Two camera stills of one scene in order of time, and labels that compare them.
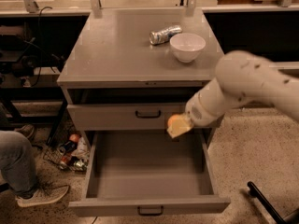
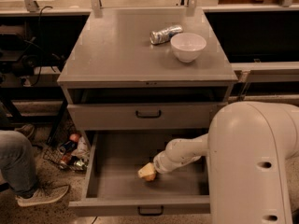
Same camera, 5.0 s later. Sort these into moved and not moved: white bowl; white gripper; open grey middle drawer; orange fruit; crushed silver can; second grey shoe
Moved: white gripper; orange fruit
Not moved: white bowl; second grey shoe; crushed silver can; open grey middle drawer
